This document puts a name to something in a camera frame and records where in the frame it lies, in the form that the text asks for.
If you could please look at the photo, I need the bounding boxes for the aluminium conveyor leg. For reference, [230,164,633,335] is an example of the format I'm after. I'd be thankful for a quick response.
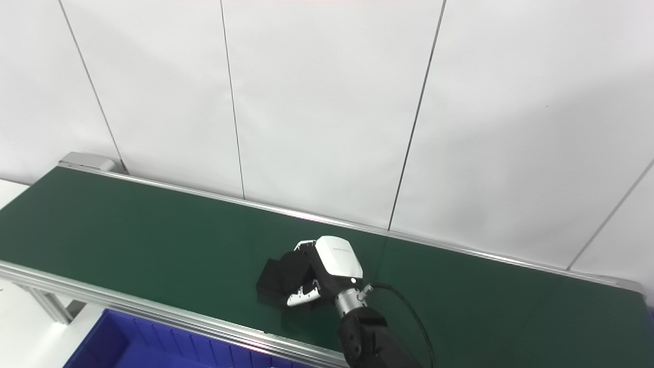
[23,284,87,325]

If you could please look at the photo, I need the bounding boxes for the green conveyor belt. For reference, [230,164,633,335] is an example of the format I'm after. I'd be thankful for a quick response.
[0,152,654,368]
[0,166,654,368]

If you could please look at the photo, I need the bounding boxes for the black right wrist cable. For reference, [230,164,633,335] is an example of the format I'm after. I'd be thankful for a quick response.
[365,283,436,368]

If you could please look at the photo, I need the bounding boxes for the blue plastic bin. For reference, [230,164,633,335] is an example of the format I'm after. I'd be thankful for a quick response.
[64,308,307,368]

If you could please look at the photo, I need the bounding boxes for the black cylinder-on-base part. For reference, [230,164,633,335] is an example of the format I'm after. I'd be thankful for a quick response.
[255,251,322,310]

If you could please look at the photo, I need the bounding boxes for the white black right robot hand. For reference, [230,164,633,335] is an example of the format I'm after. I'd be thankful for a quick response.
[280,236,364,308]

